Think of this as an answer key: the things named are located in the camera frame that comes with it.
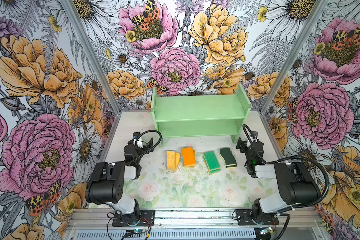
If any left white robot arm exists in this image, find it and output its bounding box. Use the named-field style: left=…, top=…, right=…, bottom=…
left=85, top=130, right=162, bottom=227

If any yellow cellulose sponge front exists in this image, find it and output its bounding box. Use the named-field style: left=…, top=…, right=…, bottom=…
left=167, top=151, right=176, bottom=172

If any yellow cellulose sponge back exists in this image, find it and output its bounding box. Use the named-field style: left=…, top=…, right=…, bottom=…
left=175, top=153, right=181, bottom=170

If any white slotted cable duct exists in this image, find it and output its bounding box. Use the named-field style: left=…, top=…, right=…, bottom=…
left=70, top=228, right=256, bottom=240

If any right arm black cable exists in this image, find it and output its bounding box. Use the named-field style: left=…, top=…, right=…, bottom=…
left=242, top=123, right=330, bottom=209

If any left aluminium corner post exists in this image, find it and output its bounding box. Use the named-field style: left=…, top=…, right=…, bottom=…
left=62, top=1, right=121, bottom=117

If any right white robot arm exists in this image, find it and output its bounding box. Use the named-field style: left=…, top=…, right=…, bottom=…
left=236, top=139, right=322, bottom=225

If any orange scrub sponge top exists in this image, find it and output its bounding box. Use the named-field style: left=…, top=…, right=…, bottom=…
left=182, top=147, right=197, bottom=168

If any aluminium front rail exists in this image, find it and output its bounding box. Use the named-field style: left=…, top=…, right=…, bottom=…
left=67, top=207, right=322, bottom=231

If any light green scrub sponge bottom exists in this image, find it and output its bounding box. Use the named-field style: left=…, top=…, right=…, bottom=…
left=204, top=159, right=221, bottom=175

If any dark green scrub sponge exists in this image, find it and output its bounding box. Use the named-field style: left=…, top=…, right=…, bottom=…
left=226, top=164, right=237, bottom=169
left=220, top=148, right=237, bottom=166

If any right aluminium corner post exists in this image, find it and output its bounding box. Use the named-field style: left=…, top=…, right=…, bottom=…
left=260, top=0, right=329, bottom=115

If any light green wooden shelf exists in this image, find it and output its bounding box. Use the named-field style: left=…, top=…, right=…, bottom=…
left=151, top=86, right=252, bottom=143

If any aluminium corner post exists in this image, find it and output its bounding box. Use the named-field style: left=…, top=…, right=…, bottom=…
left=62, top=1, right=121, bottom=117
left=260, top=0, right=329, bottom=115

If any yellow cellulose sponge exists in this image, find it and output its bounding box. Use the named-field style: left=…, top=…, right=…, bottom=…
left=167, top=151, right=176, bottom=172
left=175, top=153, right=181, bottom=170

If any light green scrub sponge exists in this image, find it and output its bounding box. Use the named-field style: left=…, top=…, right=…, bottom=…
left=204, top=159, right=221, bottom=175
left=203, top=151, right=221, bottom=169

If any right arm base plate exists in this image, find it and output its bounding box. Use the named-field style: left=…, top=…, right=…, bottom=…
left=234, top=209, right=280, bottom=226

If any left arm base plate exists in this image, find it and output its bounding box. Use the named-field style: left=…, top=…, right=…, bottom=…
left=112, top=210, right=156, bottom=227

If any light green scrub sponge top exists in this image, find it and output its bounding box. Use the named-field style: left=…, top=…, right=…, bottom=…
left=203, top=151, right=221, bottom=169

